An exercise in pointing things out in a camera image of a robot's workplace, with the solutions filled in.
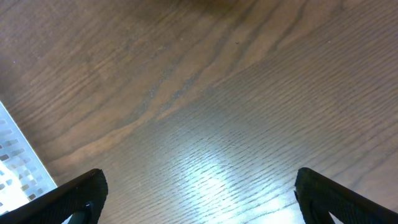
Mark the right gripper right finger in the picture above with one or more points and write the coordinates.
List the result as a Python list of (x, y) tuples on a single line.
[(320, 199)]

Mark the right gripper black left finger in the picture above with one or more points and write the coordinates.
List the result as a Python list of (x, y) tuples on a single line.
[(80, 200)]

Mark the clear plastic basket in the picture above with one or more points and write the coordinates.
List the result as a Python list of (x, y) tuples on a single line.
[(24, 178)]

